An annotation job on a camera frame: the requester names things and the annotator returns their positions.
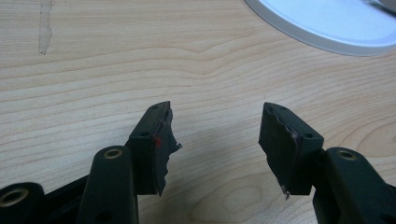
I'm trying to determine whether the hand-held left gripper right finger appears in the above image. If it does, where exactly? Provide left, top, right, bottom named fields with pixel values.
left=258, top=102, right=396, bottom=224

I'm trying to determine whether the white round plate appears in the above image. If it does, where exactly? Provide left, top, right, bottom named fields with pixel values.
left=244, top=0, right=396, bottom=57

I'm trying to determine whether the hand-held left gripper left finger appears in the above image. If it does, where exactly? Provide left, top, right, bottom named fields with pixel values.
left=76, top=100, right=183, bottom=224

